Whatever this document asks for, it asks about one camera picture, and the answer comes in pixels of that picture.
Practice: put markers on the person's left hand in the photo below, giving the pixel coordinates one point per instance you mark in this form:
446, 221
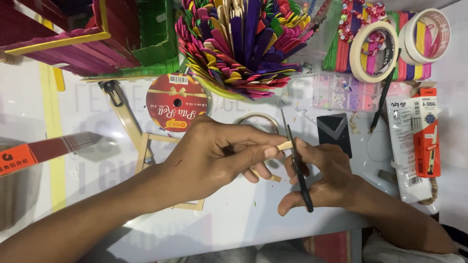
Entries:
204, 160

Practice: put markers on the person's right hand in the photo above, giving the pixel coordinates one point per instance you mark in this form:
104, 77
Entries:
329, 175

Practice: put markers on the black scissors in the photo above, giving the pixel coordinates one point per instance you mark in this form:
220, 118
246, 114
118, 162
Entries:
294, 153

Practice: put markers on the plain wooden craft stick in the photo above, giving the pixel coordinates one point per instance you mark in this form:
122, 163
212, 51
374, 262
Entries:
286, 145

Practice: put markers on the small wood offcuts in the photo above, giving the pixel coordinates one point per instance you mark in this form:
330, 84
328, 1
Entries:
353, 124

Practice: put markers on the small grey block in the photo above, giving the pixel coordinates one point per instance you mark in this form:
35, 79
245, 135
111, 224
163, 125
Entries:
387, 175

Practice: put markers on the red ribbon roll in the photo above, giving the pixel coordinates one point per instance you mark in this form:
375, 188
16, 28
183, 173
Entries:
172, 106

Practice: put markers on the yellow-green bowl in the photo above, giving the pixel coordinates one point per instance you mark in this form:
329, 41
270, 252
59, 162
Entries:
219, 93

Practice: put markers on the clear tape roll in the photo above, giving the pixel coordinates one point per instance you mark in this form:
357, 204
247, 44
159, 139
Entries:
268, 120

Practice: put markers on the white plastic package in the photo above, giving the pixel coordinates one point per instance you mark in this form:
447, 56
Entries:
402, 146

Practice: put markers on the clear bead organizer box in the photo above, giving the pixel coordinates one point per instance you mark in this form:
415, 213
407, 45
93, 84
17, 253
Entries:
340, 91

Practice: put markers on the beige tool with black clip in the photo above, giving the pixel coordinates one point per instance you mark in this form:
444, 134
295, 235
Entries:
126, 117

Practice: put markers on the orange cutter knife package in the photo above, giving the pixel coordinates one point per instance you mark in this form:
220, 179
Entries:
427, 138

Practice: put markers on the coloured stick mat with beads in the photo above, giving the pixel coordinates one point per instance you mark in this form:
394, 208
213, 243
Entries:
340, 54

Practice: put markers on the large masking tape roll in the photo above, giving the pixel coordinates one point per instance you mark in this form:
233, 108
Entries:
356, 54

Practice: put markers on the bunch of coloured craft sticks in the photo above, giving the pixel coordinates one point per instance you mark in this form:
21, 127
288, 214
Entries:
241, 40

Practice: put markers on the green stick box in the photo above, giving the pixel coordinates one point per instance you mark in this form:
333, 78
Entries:
157, 40

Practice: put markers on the small masking tape roll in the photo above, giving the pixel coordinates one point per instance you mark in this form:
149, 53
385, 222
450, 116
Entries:
409, 40

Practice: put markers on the yellow craft stick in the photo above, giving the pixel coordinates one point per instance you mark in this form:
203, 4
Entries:
58, 80

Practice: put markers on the orange and red box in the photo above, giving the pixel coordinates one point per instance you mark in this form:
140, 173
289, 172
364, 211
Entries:
36, 153

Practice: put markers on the pink stick box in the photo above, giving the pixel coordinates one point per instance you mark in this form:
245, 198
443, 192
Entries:
55, 36

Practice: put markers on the wooden stick frame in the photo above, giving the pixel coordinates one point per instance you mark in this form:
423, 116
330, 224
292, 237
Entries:
144, 149

